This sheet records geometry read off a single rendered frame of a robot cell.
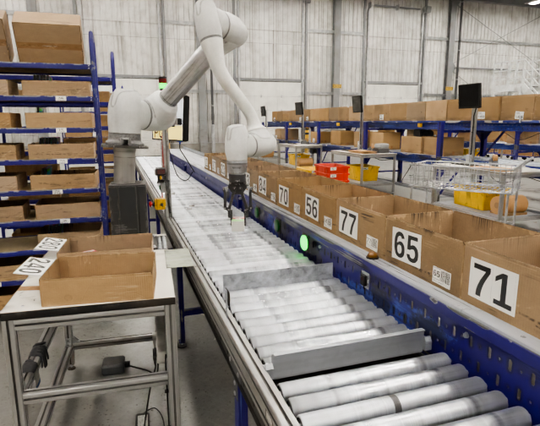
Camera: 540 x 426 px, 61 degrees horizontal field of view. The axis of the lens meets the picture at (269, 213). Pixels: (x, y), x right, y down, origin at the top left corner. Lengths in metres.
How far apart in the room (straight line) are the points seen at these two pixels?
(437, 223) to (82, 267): 1.40
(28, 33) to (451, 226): 2.74
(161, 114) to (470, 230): 1.56
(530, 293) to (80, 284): 1.37
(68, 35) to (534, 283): 2.98
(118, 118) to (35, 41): 1.24
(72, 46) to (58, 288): 2.04
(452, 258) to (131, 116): 1.60
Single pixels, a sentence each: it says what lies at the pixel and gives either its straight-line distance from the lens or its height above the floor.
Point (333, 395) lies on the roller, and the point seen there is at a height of 0.75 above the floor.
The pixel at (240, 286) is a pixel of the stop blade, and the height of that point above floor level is 0.76.
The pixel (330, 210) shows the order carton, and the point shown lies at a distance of 2.08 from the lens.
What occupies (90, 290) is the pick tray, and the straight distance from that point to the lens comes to 1.75.
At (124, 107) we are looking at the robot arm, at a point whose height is 1.45.
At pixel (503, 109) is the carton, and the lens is 7.71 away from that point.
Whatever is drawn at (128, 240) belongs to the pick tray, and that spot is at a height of 0.82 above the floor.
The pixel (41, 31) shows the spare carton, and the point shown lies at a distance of 3.43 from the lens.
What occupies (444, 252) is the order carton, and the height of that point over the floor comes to 1.00.
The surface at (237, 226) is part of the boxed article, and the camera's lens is 2.03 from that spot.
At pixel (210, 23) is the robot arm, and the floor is 1.79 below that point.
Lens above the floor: 1.38
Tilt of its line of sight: 11 degrees down
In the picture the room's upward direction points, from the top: straight up
